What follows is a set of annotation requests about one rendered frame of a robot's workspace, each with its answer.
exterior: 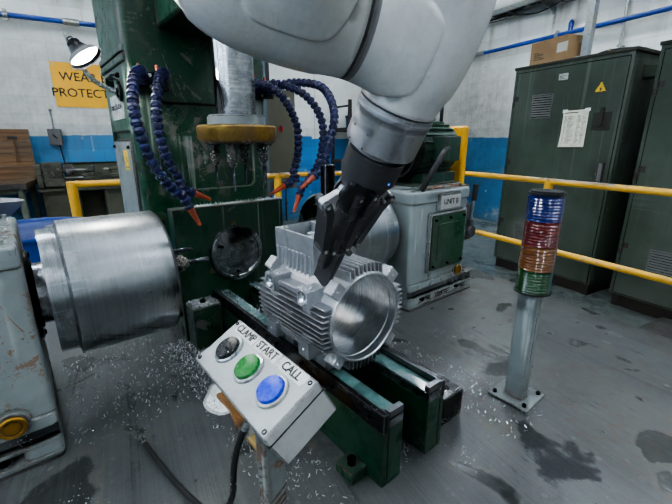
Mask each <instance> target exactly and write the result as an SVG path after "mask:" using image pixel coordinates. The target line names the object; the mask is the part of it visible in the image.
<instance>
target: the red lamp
mask: <svg viewBox="0 0 672 504"><path fill-rule="evenodd" d="M524 220H525V222H524V228H523V229H524V230H523V236H522V242H521V243H522V244H524V245H526V246H529V247H533V248H540V249H554V248H557V247H558V244H559V238H560V232H561V227H562V222H561V223H555V224H548V223H537V222H531V221H528V220H526V219H524Z"/></svg>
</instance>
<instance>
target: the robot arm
mask: <svg viewBox="0 0 672 504"><path fill-rule="evenodd" d="M175 2H176V3H177V4H178V6H179V7H180V8H181V9H182V11H183V12H184V14H185V16H186V17H187V19H188V20H189V21H190V22H191V23H193V24H194V25H195V26H196V27H197V28H199V29H200V30H201V31H203V32H204V33H206V34H207V35H208V36H210V37H212V38H213V39H215V40H217V41H218V42H220V43H222V44H224V45H226V46H228V47H230V48H232V49H234V50H237V51H239V52H241V53H244V54H246V55H249V56H252V57H254V58H257V59H260V60H262V61H265V62H268V63H271V64H274V65H278V66H281V67H284V68H288V69H291V70H295V71H299V72H304V73H308V74H318V75H326V76H330V77H335V78H339V79H342V80H345V81H348V82H350V83H352V84H355V85H357V86H359V87H360V88H362V90H361V92H360V93H359V96H358V101H357V103H356V106H355V109H354V112H353V114H352V117H351V120H350V123H349V125H348V128H347V136H348V138H349V142H348V145H347V148H346V150H345V153H344V156H343V158H342V161H341V177H340V178H339V180H338V181H337V182H336V183H335V185H334V190H333V191H332V192H330V193H329V194H327V195H325V196H324V195H323V194H322V193H318V194H317V195H316V196H315V201H316V204H317V207H318V208H317V216H316V225H315V233H314V241H313V244H314V245H315V246H316V248H317V249H318V250H319V251H320V253H321V254H320V257H319V259H318V261H317V262H318V264H317V267H316V269H315V272H314V276H315V277H316V278H317V280H318V281H319V283H320V284H321V285H322V287H325V286H327V285H328V283H329V282H330V280H333V278H334V276H335V274H336V272H337V270H338V267H339V265H340V263H341V262H342V260H343V258H344V256H345V254H346V255H347V256H350V255H352V254H353V252H352V251H351V247H353V246H354V247H355V248H357V247H359V246H360V244H361V243H362V241H363V240H364V239H365V237H366V236H367V234H368V233H369V231H370V230H371V228H372V227H373V226H374V224H375V223H376V221H377V220H378V218H379V217H380V215H381V214H382V213H383V211H384V210H385V209H386V208H387V207H388V206H389V205H390V204H391V202H392V201H393V200H394V199H395V196H394V195H393V194H392V193H391V192H390V191H389V189H391V188H393V187H394V185H395V184H396V182H397V180H398V178H399V176H400V174H401V172H402V170H403V168H404V166H405V164H408V163H410V162H412V161H413V160H414V158H415V157H416V155H417V153H418V151H419V149H420V147H421V145H422V143H423V141H424V139H425V137H426V135H427V133H428V131H429V130H430V129H431V127H432V125H433V121H434V120H435V118H436V116H437V115H438V113H439V112H440V110H441V109H442V108H443V106H444V105H445V104H446V103H447V102H448V101H449V100H450V99H451V98H452V97H453V95H454V93H455V92H456V90H457V89H458V87H459V86H460V84H461V82H462V80H463V79H464V77H465V75H466V73H467V71H468V70H469V68H470V66H471V64H472V62H473V60H474V58H475V55H476V53H477V51H478V49H479V47H480V44H481V42H482V40H483V37H484V35H485V32H486V30H487V27H488V25H489V22H490V20H491V17H492V14H493V11H494V8H495V5H496V2H497V0H175ZM378 202H379V203H378ZM334 211H335V212H334ZM356 236H358V237H356Z"/></svg>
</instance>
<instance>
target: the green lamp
mask: <svg viewBox="0 0 672 504"><path fill-rule="evenodd" d="M517 270H518V271H517V277H516V278H517V279H516V284H515V288H516V289H517V290H518V291H520V292H523V293H526V294H531V295H548V294H550V291H551V286H552V280H553V279H552V278H553V275H554V274H553V273H554V271H553V272H551V273H534V272H529V271H526V270H523V269H521V268H520V267H519V266H518V269H517Z"/></svg>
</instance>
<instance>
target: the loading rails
mask: <svg viewBox="0 0 672 504"><path fill-rule="evenodd" d="M261 281H262V282H263V281H264V280H262V279H261V278H259V282H258V283H259V284H258V285H257V282H256V283H253V284H252V283H251V284H249V294H250V305H251V304H252V308H251V306H250V305H249V303H247V302H246V301H244V300H243V301H242V302H241V300H242V299H241V298H240V297H239V296H238V297H239V298H240V300H239V298H238V299H237V296H236V295H235V294H233V292H231V291H230V290H228V289H227V291H228V292H227V291H226V292H225V291H224V290H223V292H221V291H219V290H218V289H217V288H216V289H213V294H214V299H215V297H216V300H217V299H218V301H219V302H220V304H221V312H222V322H223V333H225V332H226V331H227V330H229V329H230V328H231V327H232V326H233V325H234V324H235V323H237V322H238V321H239V320H241V321H242V322H243V323H245V324H246V325H247V326H248V327H250V328H251V329H252V330H253V331H255V332H256V333H257V334H258V335H260V336H261V337H262V338H263V339H265V340H266V341H267V342H269V343H270V344H271V345H272V346H274V347H275V348H276V349H277V350H279V351H280V352H281V353H282V354H284V355H285V356H286V357H287V358H289V359H290V360H291V361H292V362H294V363H295V364H296V365H297V366H299V367H300V368H301V369H302V370H304V371H305V372H306V373H308V374H309V375H310V376H311V377H313V378H314V379H315V380H316V381H318V383H319V384H320V385H321V386H322V387H323V388H324V391H325V393H326V394H327V395H328V397H329V398H330V400H331V401H332V403H333V404H334V405H335V407H336V410H335V411H334V413H333V414H332V415H331V416H330V417H329V418H328V420H327V421H326V422H325V423H324V424H323V425H322V426H321V428H320V429H319V430H320V431H321V432H322V433H323V434H324V435H325V436H327V437H328V438H329V439H330V440H331V441H332V442H333V443H334V444H335V445H336V446H337V447H338V448H339V449H340V450H341V451H342V452H343V453H344V454H345V455H344V456H342V457H341V458H339V459H338V460H336V471H337V472H338V473H339V474H340V475H341V476H342V477H343V478H344V479H345V480H346V481H347V482H348V483H349V484H350V485H351V486H353V485H354V484H356V483H357V482H358V481H360V480H361V479H362V478H364V477H365V476H366V475H368V476H369V477H370V478H371V479H372V480H373V481H374V482H375V483H376V484H377V485H378V486H379V487H380V488H383V487H384V486H385V485H386V484H388V483H389V482H390V481H392V480H393V479H394V478H395V477H397V476H398V475H399V474H400V459H401V443H402V438H403V439H405V440H406V441H407V442H409V443H410V444H411V445H412V446H414V447H415V448H416V449H418V450H419V451H420V452H422V453H423V454H426V453H427V452H428V451H430V450H431V449H432V448H433V447H435V445H437V444H439V441H440V430H441V420H442V409H443V398H444V389H445V379H444V378H443V377H441V376H439V375H437V374H435V373H434V372H432V371H430V370H428V369H426V368H424V367H423V366H421V365H419V364H417V363H415V362H414V361H412V360H410V359H408V358H406V357H405V356H403V355H401V354H399V353H397V352H396V351H394V350H392V349H390V348H388V347H387V346H385V345H383V344H382V346H381V347H380V353H379V355H377V354H376V359H374V358H372V362H371V361H369V364H367V363H365V366H363V365H361V368H360V367H358V369H356V368H354V370H352V369H350V370H348V369H346V368H345V367H343V366H342V367H341V369H340V370H339V371H338V370H336V369H335V368H333V369H331V370H327V369H326V368H325V367H323V366H322V365H321V364H319V363H318V362H316V357H315V358H313V359H311V360H308V359H306V358H305V357H303V356H302V355H301V354H299V350H298V347H296V346H295V345H293V344H292V343H290V342H289V341H288V340H286V339H285V334H284V335H281V336H278V337H275V336H274V335H272V334H271V333H270V332H268V320H267V318H268V316H267V317H266V316H265V315H264V314H263V312H264V311H263V310H261V309H262V308H263V307H261V306H260V304H262V303H261V302H259V300H262V299H261V298H259V296H261V294H260V293H259V291H262V290H261V289H259V288H258V287H256V286H255V285H254V284H256V285H257V286H259V287H260V286H263V285H261V284H260V282H261ZM255 287H256V288H255ZM225 293H226V294H227V295H225ZM228 294H229V295H232V296H233V297H230V296H229V295H228ZM229 297H230V298H229ZM231 298H232V299H231ZM233 298H234V299H233ZM235 298H236V300H235ZM237 300H238V303H236V302H237ZM240 302H241V303H242V304H241V303H240ZM247 304H248V306H247ZM243 305H245V307H246V306H247V307H246V308H247V310H245V309H244V308H245V307H244V306H243ZM257 305H258V307H257ZM241 306H242V307H241ZM259 307H260V311H258V310H259ZM255 309H256V313H255ZM252 311H253V312H252ZM250 312H252V313H250ZM258 312H259V313H261V316H260V315H259V313H258ZM254 313H255V315H256V316H255V315H254ZM258 315H259V316H258ZM264 316H265V317H264ZM263 317H264V319H263ZM260 318H262V319H260Z"/></svg>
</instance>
